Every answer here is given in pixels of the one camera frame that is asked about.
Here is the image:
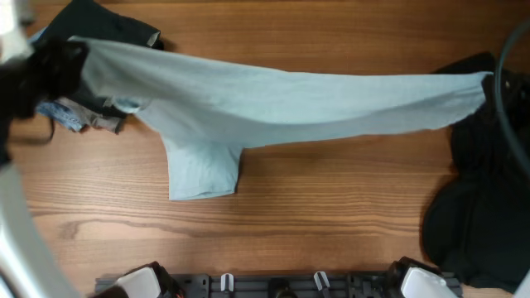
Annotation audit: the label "light blue t-shirt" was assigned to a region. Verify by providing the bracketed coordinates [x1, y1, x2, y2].
[82, 39, 485, 200]

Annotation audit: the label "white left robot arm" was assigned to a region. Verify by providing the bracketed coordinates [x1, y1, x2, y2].
[1, 0, 88, 298]

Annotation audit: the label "black clothes pile right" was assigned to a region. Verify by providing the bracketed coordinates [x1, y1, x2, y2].
[422, 50, 530, 295]

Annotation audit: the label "blue denim folded jeans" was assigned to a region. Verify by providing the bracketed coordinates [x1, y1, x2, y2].
[28, 26, 86, 132]

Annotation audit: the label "black folded garment on stack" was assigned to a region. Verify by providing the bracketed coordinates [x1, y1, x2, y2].
[39, 0, 162, 119]

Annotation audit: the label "grey folded garment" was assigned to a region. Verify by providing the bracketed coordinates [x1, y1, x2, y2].
[56, 98, 124, 134]

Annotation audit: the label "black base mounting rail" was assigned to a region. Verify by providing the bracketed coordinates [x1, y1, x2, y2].
[94, 271, 398, 298]

